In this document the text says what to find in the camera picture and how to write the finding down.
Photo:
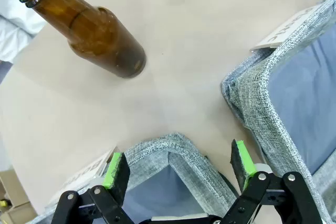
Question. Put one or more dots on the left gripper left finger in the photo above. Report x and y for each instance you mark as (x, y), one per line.
(115, 176)

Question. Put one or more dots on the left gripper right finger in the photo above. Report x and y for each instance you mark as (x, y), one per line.
(242, 161)

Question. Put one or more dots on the brown glass beer bottle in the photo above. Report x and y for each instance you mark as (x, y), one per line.
(99, 37)

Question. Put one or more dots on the grey fabric Bottle basket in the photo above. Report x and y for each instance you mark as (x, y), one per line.
(183, 145)

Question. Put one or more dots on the grey fabric Plastic basket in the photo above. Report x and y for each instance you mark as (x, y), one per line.
(262, 90)

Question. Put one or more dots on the white Bottle label sign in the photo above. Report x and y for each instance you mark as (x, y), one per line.
(89, 171)

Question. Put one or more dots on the brown cardboard box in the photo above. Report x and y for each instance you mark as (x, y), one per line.
(10, 184)

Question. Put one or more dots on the white Plastic label sign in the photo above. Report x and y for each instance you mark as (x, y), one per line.
(286, 30)

